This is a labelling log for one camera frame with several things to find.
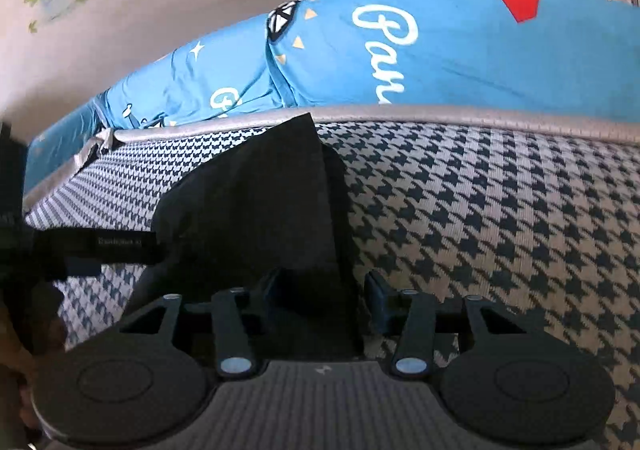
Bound blue cartoon print quilt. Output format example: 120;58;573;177
25;0;639;189

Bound black garment with striped cuffs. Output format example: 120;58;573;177
126;114;368;361

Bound houndstooth sofa cushion cover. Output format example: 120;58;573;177
26;106;639;449

